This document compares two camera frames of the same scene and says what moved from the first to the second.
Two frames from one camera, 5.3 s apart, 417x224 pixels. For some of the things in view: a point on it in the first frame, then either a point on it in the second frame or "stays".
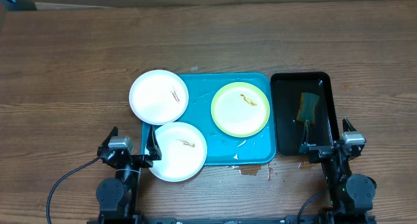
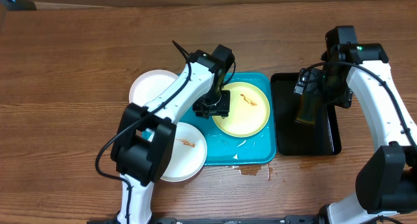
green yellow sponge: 307,107 stays
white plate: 184,152 stays
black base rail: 290,219 stays
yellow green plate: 240,109 stays
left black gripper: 154,152 -> 223,111
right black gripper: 320,152 -> 312,81
